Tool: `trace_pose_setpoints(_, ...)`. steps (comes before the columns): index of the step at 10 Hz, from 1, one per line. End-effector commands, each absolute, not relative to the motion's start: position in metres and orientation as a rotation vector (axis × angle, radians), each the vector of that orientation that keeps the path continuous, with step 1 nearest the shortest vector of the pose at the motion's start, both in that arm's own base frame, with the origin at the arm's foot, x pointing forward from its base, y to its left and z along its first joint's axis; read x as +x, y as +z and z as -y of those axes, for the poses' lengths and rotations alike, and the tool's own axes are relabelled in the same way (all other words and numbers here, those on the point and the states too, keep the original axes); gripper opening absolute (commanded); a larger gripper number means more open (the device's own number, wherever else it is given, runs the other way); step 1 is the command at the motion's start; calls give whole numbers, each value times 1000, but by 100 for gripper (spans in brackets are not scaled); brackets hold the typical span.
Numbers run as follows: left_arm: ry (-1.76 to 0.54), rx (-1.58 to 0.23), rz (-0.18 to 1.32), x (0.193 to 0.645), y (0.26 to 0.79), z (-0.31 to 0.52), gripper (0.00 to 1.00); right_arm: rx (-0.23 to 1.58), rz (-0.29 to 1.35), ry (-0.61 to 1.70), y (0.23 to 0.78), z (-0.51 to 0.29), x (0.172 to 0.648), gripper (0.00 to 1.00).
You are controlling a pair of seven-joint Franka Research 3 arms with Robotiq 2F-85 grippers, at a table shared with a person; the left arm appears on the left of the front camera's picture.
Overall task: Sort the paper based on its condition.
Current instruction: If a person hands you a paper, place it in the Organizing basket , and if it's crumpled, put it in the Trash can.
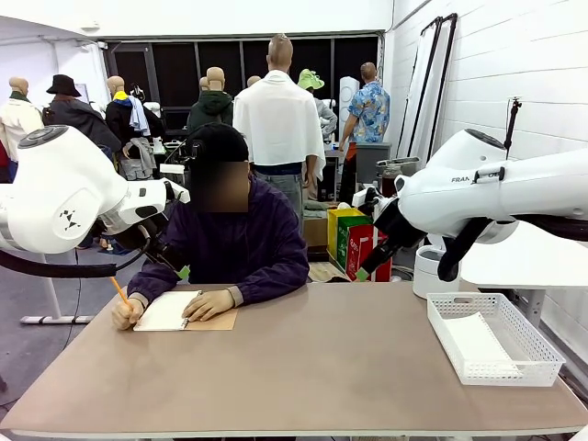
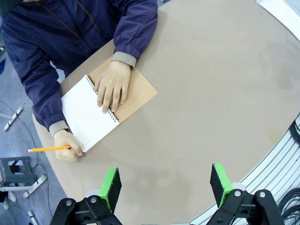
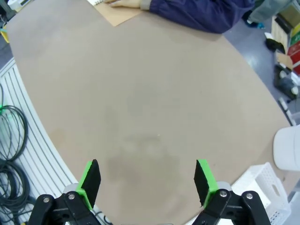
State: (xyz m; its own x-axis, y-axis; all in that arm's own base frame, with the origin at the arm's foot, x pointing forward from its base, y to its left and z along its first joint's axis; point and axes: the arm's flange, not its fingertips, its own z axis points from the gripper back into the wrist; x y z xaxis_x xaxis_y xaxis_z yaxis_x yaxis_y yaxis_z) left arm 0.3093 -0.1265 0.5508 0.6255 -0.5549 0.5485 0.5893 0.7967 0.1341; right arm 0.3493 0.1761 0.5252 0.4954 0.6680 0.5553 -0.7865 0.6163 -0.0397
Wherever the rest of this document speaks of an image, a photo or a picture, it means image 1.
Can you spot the large white table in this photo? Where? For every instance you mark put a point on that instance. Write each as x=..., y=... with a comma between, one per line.
x=551, y=266

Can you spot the mannequin with yellow scarf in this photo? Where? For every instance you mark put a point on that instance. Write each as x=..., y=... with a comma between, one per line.
x=120, y=115

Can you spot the person left forearm navy sleeve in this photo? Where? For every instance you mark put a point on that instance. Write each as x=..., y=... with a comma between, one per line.
x=271, y=280

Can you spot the grey cabinet box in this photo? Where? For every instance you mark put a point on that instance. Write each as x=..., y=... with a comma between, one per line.
x=372, y=163

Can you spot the white perforated plastic basket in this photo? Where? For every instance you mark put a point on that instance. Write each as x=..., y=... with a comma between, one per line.
x=537, y=340

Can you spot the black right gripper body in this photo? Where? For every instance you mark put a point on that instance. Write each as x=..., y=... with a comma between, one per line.
x=397, y=225

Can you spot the brown cardboard box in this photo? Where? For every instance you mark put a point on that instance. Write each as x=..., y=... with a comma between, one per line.
x=314, y=234

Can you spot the green shopping bag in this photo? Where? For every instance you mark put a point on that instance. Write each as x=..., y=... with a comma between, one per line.
x=342, y=243

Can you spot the mannequin with green hat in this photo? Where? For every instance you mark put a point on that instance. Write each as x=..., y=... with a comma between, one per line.
x=310, y=79

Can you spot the person in navy jacket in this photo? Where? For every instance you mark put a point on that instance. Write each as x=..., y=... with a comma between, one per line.
x=229, y=243

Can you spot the mannequin in cream shirt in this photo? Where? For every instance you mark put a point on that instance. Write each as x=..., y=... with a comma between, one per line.
x=18, y=119

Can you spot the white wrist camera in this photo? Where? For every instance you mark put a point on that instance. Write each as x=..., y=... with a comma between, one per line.
x=180, y=193
x=365, y=200

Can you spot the grey metal tray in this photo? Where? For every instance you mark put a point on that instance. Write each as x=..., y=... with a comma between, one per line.
x=399, y=161

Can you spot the white notepad paper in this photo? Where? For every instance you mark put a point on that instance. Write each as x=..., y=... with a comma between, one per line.
x=165, y=312

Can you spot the white round trash bin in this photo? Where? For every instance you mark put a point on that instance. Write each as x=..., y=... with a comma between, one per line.
x=425, y=275

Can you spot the red shopping bag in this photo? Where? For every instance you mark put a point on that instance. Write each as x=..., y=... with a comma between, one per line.
x=354, y=250

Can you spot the person right forearm navy sleeve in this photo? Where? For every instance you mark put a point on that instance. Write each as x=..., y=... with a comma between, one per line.
x=154, y=280

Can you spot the person right hand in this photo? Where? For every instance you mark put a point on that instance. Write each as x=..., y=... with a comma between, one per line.
x=126, y=314

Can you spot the black framed white panel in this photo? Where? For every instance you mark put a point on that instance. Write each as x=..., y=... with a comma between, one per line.
x=441, y=115
x=425, y=92

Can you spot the person left hand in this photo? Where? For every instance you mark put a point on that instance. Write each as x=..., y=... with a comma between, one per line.
x=209, y=304

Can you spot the white floor stand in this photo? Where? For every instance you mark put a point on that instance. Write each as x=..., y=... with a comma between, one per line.
x=55, y=319

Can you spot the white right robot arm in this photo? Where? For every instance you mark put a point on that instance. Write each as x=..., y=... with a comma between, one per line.
x=459, y=202

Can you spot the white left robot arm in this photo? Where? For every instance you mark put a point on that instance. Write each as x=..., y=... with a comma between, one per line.
x=59, y=193

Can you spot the bare mannequin head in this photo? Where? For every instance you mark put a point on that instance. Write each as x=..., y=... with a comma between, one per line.
x=204, y=83
x=253, y=82

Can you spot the mannequin with white towel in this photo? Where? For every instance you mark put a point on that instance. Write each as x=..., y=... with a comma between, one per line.
x=275, y=124

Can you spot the yellow shopping bag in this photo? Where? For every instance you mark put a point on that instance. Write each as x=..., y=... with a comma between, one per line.
x=331, y=229

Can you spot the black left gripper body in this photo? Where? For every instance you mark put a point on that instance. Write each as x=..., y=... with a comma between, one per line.
x=163, y=255

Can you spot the mannequin with black hat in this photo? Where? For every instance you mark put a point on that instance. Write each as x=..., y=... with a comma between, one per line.
x=78, y=117

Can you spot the olive green cloth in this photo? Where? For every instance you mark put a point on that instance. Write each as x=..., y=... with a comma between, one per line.
x=319, y=210

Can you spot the mannequin in dark green hoodie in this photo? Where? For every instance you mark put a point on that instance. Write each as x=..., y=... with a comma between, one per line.
x=211, y=108

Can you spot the white oval tower fan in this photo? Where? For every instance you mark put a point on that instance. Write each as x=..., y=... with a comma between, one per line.
x=347, y=96

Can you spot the black tripod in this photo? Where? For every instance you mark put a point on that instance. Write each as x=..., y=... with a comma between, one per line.
x=511, y=128

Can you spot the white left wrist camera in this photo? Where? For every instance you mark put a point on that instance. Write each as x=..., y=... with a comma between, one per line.
x=180, y=193

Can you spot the white paper sheet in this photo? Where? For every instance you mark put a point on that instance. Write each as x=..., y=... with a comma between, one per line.
x=473, y=344

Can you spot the yellow pencil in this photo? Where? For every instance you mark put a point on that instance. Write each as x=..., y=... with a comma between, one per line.
x=119, y=289

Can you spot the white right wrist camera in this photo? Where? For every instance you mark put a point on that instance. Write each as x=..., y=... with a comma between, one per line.
x=365, y=200

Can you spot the mannequin in blue floral shirt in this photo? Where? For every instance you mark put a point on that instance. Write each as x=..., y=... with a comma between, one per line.
x=369, y=115

